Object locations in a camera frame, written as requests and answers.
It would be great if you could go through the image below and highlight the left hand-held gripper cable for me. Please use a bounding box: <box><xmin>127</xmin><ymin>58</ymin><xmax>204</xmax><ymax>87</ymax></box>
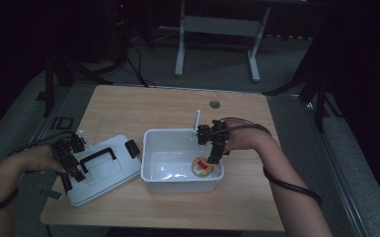
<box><xmin>0</xmin><ymin>129</ymin><xmax>77</xmax><ymax>222</ymax></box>

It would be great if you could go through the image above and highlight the white plastic storage box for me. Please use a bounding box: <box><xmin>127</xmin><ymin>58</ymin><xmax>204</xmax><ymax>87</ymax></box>
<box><xmin>139</xmin><ymin>127</ymin><xmax>226</xmax><ymax>195</ymax></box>

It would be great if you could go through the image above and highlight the metal floor rail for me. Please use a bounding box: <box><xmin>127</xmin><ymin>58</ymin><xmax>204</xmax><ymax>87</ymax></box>
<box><xmin>0</xmin><ymin>87</ymin><xmax>67</xmax><ymax>198</ymax></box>
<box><xmin>304</xmin><ymin>97</ymin><xmax>371</xmax><ymax>237</ymax></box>

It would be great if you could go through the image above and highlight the black tripod stand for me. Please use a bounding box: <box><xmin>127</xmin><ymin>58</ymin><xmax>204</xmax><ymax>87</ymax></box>
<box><xmin>35</xmin><ymin>48</ymin><xmax>114</xmax><ymax>119</ymax></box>
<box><xmin>262</xmin><ymin>42</ymin><xmax>342</xmax><ymax>133</ymax></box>

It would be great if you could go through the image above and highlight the dark equipment rack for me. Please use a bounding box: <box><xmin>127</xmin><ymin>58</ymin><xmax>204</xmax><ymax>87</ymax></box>
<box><xmin>107</xmin><ymin>0</ymin><xmax>134</xmax><ymax>68</ymax></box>

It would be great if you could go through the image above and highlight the black square floor frame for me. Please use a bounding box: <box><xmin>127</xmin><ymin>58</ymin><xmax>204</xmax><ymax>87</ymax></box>
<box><xmin>49</xmin><ymin>116</ymin><xmax>75</xmax><ymax>130</ymax></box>

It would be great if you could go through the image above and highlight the round gold tin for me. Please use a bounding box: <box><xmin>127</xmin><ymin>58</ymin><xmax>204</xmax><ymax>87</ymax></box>
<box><xmin>190</xmin><ymin>155</ymin><xmax>214</xmax><ymax>179</ymax></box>

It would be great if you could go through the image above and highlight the dark tape piece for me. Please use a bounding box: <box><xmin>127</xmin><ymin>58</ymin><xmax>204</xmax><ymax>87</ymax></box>
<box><xmin>40</xmin><ymin>189</ymin><xmax>63</xmax><ymax>200</ymax></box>

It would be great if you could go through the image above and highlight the white box lid black handle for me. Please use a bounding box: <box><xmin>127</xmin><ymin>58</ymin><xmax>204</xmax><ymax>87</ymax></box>
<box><xmin>60</xmin><ymin>133</ymin><xmax>143</xmax><ymax>207</ymax></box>

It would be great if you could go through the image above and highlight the white metal desk frame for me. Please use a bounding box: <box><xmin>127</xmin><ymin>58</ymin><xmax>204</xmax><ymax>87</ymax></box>
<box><xmin>174</xmin><ymin>0</ymin><xmax>272</xmax><ymax>83</ymax></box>

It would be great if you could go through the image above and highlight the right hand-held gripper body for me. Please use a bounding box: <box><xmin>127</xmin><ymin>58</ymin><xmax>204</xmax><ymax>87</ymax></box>
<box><xmin>191</xmin><ymin>109</ymin><xmax>232</xmax><ymax>156</ymax></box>

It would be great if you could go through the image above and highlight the right hand-held gripper cable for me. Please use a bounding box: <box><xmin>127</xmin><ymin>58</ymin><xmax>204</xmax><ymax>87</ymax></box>
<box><xmin>217</xmin><ymin>117</ymin><xmax>324</xmax><ymax>207</ymax></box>

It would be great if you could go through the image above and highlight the person's dark clothing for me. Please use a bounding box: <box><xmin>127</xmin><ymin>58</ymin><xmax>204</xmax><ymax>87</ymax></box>
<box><xmin>106</xmin><ymin>226</ymin><xmax>245</xmax><ymax>237</ymax></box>

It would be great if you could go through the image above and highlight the person's right hand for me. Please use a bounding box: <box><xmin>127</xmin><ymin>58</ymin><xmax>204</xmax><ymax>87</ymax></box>
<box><xmin>224</xmin><ymin>118</ymin><xmax>273</xmax><ymax>155</ymax></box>

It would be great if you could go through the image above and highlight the black floor cable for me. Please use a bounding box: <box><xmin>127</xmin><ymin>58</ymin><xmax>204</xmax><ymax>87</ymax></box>
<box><xmin>124</xmin><ymin>42</ymin><xmax>157</xmax><ymax>89</ymax></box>

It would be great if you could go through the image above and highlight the hand-held gripper cable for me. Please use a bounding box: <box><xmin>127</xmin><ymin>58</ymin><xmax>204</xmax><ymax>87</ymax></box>
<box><xmin>217</xmin><ymin>117</ymin><xmax>324</xmax><ymax>207</ymax></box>
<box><xmin>0</xmin><ymin>129</ymin><xmax>77</xmax><ymax>222</ymax></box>

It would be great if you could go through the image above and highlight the person's left hand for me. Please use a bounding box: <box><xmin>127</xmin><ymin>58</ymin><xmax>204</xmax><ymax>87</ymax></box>
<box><xmin>19</xmin><ymin>143</ymin><xmax>67</xmax><ymax>176</ymax></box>

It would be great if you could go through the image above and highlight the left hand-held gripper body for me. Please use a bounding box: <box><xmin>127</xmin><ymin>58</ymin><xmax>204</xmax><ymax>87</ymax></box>
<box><xmin>50</xmin><ymin>129</ymin><xmax>92</xmax><ymax>169</ymax></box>

